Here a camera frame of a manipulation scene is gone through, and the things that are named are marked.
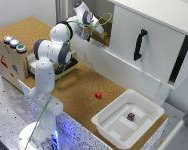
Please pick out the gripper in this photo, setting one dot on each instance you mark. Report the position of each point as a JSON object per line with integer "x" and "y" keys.
{"x": 96, "y": 28}

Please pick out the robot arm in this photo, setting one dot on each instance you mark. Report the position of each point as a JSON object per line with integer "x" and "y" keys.
{"x": 45, "y": 76}

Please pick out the yellow block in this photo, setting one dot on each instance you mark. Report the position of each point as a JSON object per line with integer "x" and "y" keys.
{"x": 106, "y": 33}

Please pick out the pink block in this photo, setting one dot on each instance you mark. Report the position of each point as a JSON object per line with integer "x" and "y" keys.
{"x": 98, "y": 95}

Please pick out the purple block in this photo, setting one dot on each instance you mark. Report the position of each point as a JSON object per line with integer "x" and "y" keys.
{"x": 131, "y": 116}

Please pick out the white cabinet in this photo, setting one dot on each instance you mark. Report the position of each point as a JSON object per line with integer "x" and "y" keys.
{"x": 127, "y": 71}

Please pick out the white sliding door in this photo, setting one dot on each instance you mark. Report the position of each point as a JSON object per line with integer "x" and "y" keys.
{"x": 154, "y": 50}

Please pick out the wooden drawer box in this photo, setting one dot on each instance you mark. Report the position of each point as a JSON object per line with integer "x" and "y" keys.
{"x": 24, "y": 30}

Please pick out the wooden drawer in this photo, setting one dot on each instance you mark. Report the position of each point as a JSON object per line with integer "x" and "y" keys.
{"x": 31, "y": 65}

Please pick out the green button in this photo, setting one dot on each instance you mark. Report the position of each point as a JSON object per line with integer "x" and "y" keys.
{"x": 21, "y": 48}

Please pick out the blue button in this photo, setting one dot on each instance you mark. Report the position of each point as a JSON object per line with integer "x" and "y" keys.
{"x": 14, "y": 42}

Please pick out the red button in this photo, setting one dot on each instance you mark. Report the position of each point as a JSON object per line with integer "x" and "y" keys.
{"x": 8, "y": 39}

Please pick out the white plastic box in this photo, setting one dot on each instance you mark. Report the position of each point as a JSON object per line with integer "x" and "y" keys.
{"x": 117, "y": 128}

